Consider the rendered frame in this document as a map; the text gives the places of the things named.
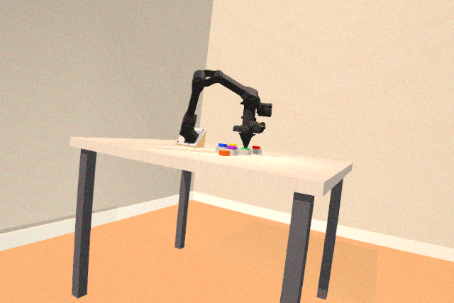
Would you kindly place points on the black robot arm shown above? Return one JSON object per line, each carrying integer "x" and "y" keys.
{"x": 249, "y": 95}

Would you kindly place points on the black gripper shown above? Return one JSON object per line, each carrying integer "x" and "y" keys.
{"x": 246, "y": 133}

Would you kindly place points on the red button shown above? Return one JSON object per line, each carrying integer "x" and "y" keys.
{"x": 256, "y": 150}

